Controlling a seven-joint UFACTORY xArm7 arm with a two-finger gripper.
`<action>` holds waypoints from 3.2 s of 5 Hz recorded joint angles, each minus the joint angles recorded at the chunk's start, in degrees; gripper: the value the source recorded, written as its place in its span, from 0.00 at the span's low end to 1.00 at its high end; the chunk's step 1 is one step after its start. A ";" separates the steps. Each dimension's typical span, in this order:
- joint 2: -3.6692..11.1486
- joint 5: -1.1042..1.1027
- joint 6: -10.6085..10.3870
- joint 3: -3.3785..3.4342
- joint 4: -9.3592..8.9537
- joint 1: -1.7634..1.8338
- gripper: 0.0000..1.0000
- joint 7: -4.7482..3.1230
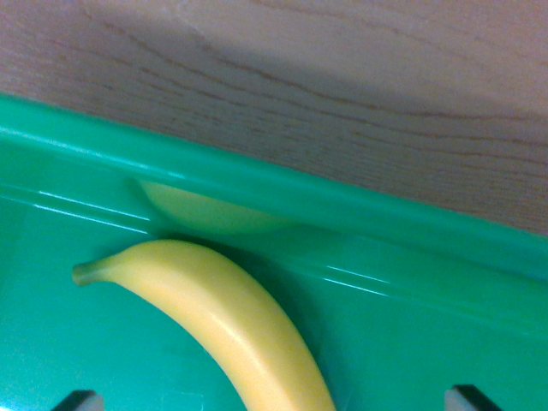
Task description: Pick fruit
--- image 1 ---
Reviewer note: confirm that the yellow plastic banana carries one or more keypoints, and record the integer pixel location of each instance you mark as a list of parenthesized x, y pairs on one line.
[(231, 317)]

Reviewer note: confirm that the green plastic bin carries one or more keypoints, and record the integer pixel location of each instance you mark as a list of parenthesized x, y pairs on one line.
[(406, 321)]

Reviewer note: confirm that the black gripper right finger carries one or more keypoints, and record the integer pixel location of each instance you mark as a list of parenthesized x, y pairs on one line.
[(466, 401)]

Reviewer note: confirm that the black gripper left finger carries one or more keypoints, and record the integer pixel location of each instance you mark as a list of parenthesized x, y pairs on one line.
[(81, 402)]

